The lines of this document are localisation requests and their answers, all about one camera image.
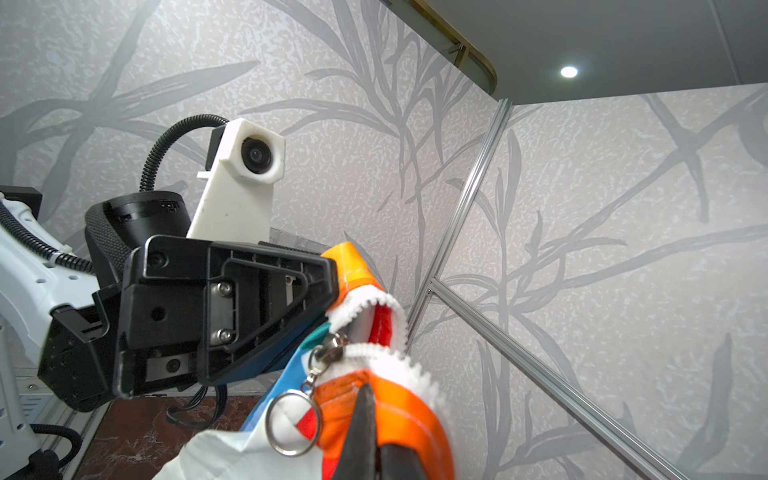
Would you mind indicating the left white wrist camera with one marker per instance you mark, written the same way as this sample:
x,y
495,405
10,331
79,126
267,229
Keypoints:
x,y
236,203

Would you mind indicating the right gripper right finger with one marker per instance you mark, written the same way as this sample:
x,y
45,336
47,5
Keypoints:
x,y
397,462

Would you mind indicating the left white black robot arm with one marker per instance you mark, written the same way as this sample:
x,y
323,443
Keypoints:
x,y
38,274

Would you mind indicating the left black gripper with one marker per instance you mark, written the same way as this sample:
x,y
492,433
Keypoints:
x,y
141,334

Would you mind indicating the colourful rainbow kids jacket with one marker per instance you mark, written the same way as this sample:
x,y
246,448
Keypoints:
x,y
350,404

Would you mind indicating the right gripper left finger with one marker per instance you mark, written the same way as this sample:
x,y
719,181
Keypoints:
x,y
358,459

